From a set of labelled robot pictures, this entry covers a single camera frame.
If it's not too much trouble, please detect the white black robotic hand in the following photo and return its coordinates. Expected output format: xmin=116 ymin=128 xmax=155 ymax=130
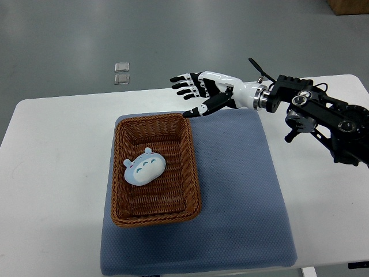
xmin=170 ymin=71 xmax=267 ymax=118

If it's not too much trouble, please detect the blue plush toy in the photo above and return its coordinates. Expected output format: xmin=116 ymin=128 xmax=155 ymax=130
xmin=123 ymin=147 xmax=166 ymax=186

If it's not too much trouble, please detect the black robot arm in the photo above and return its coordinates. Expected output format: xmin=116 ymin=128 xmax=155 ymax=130
xmin=170 ymin=58 xmax=368 ymax=166

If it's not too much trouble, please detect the brown wicker basket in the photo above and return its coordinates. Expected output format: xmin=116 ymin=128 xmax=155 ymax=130
xmin=111 ymin=113 xmax=201 ymax=228

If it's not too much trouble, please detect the upper clear floor plate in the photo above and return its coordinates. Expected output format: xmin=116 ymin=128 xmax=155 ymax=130
xmin=114 ymin=62 xmax=130 ymax=72

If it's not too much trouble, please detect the blue fabric mat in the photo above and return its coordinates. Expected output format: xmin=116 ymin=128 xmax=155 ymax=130
xmin=100 ymin=109 xmax=297 ymax=276

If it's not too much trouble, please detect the white table leg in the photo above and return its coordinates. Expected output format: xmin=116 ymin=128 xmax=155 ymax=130
xmin=301 ymin=267 xmax=317 ymax=277

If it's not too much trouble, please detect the black table bracket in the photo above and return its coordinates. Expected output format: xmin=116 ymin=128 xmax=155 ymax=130
xmin=348 ymin=261 xmax=369 ymax=269

